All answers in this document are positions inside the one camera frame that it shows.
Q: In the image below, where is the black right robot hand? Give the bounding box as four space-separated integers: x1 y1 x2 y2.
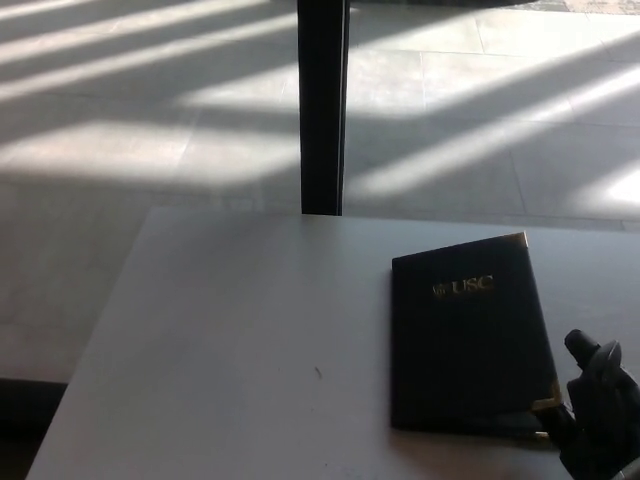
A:
542 328 640 480

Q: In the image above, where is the dark diary with gold corners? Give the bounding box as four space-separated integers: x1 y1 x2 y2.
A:
389 231 565 441

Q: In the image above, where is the black vertical post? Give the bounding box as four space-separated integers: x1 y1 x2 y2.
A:
296 0 352 217

